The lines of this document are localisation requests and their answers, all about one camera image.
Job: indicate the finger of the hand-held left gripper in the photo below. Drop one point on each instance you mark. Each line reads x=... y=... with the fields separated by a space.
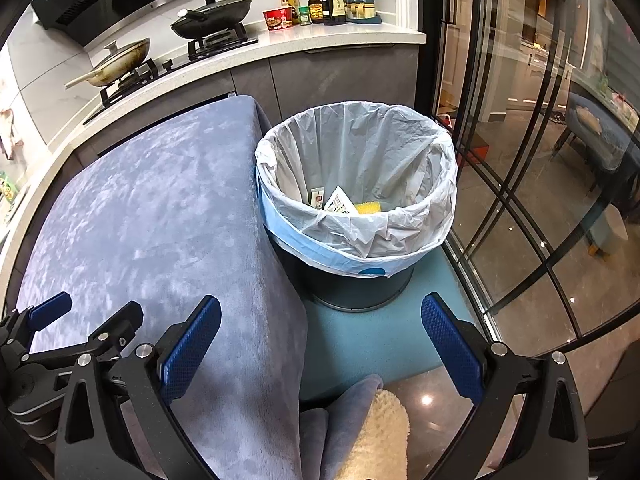
x=47 y=310
x=117 y=322

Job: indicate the white black printed packet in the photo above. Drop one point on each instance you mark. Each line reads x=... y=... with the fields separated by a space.
x=340 y=201

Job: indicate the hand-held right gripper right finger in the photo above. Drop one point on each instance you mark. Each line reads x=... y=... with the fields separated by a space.
x=450 y=345

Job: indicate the blue-grey blanket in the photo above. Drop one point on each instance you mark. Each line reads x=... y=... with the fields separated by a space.
x=150 y=210

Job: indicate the teal floor mat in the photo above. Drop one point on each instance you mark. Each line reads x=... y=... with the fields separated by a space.
x=350 y=340

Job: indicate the yellow seasoning packet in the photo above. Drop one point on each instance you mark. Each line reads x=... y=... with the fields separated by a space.
x=288 y=2

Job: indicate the small white sachet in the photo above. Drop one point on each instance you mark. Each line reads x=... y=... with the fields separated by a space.
x=317 y=198

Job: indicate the hanging pink white cloth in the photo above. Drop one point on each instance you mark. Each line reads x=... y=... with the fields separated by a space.
x=7 y=135

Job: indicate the black wok with lid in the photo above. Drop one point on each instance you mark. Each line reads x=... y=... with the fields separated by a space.
x=215 y=12

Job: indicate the yellow sponge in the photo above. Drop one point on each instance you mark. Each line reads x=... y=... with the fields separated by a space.
x=369 y=207

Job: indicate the small green carton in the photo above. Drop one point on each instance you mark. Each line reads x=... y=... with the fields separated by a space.
x=7 y=187

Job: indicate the red instant noodle cup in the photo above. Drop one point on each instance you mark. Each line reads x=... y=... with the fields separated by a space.
x=279 y=19

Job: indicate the frying pan with lid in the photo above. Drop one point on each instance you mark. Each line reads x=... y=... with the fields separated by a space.
x=122 y=57

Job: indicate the trash bin with white liner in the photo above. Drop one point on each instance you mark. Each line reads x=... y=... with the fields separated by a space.
x=360 y=160

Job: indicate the grey kitchen cabinet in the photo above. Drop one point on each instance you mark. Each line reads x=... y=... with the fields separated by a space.
x=325 y=75

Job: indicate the spice jar set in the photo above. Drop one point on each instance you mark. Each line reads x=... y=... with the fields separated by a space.
x=362 y=10

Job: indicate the black framed glass door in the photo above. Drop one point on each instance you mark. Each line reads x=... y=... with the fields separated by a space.
x=472 y=110

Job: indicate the red box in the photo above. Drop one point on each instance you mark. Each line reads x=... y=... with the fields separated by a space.
x=482 y=154

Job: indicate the small green jar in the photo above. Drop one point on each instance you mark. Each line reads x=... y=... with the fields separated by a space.
x=305 y=16

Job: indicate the black gas stove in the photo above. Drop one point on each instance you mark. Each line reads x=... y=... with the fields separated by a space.
x=150 y=72

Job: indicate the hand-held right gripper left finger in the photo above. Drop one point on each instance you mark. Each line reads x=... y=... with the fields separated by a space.
x=192 y=345

